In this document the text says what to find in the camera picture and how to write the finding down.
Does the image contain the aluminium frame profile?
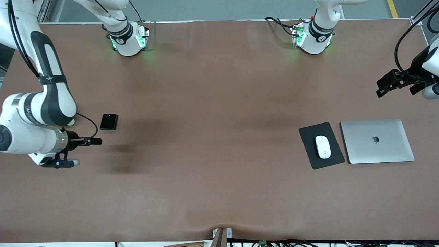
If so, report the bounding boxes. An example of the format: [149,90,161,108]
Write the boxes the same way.
[410,0,439,26]
[34,0,52,23]

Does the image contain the silver closed laptop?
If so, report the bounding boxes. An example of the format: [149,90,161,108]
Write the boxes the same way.
[340,119,415,164]

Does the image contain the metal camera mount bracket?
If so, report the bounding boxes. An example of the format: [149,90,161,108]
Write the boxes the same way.
[212,227,232,247]

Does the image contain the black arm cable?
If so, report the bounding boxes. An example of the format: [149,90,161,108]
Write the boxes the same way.
[394,6,439,82]
[7,0,99,138]

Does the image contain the black base power cables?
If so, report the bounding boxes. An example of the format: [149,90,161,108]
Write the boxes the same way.
[264,16,303,37]

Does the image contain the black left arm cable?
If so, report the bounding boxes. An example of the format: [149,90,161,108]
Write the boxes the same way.
[394,6,439,82]

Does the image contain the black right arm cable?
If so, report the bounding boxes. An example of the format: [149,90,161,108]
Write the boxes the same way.
[7,0,99,138]

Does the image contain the black mouse pad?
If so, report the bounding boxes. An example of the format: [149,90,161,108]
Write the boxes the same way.
[298,122,345,170]

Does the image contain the brown table cover mat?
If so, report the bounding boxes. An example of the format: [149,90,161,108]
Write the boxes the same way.
[0,20,439,243]

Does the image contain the white computer mouse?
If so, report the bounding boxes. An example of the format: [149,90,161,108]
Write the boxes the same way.
[315,135,332,160]

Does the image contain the black phone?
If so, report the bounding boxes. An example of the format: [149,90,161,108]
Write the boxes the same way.
[99,114,118,131]

